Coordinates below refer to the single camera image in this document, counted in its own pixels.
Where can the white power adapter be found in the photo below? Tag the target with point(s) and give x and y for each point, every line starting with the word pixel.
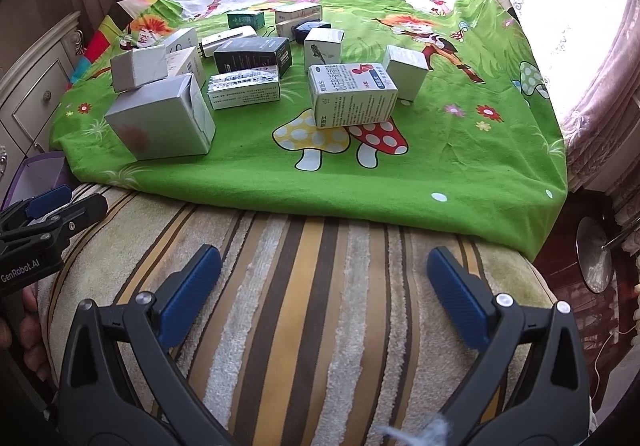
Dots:
pixel 230 35

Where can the white cube box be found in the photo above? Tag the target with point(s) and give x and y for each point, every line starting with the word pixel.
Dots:
pixel 405 70

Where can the purple cardboard box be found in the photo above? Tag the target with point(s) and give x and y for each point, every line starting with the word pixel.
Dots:
pixel 35 170

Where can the person's left hand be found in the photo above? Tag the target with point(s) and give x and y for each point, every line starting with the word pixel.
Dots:
pixel 30 303

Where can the green box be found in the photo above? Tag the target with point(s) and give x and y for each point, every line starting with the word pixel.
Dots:
pixel 246 19

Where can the silver box with red stain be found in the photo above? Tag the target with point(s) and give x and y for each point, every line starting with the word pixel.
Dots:
pixel 160 125

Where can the cream carved dresser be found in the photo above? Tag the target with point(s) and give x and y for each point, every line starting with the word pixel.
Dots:
pixel 35 95

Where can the colourful striped blanket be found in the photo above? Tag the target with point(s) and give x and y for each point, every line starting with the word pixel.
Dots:
pixel 100 40

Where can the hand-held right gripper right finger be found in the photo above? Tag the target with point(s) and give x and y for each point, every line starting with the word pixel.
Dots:
pixel 460 301

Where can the white box with barcode label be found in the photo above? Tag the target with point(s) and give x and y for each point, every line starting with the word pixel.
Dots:
pixel 139 68

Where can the white box with plant print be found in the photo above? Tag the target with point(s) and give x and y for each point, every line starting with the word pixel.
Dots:
pixel 322 50

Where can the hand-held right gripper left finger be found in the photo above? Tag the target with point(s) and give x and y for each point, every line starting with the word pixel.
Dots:
pixel 192 296

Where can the metal stand base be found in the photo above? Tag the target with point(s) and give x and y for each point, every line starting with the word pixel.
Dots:
pixel 592 256

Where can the silvery box with black text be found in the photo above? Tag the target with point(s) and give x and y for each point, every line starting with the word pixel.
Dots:
pixel 245 90

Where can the small black case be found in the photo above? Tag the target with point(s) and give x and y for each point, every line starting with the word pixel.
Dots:
pixel 310 31

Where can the white box with red label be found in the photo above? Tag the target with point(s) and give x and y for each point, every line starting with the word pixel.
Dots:
pixel 350 100

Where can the striped towel blanket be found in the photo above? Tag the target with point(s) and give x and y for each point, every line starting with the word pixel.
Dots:
pixel 310 326

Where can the long white box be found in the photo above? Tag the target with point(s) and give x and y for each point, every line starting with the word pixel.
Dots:
pixel 298 11

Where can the green printed blanket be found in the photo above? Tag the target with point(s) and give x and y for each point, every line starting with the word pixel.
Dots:
pixel 450 165

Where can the pink patterned curtain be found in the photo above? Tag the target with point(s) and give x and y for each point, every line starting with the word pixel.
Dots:
pixel 605 125

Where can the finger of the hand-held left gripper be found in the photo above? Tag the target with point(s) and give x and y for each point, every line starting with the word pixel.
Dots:
pixel 85 211
pixel 47 201

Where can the dark wooden nightstand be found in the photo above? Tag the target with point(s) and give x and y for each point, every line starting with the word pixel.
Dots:
pixel 555 251

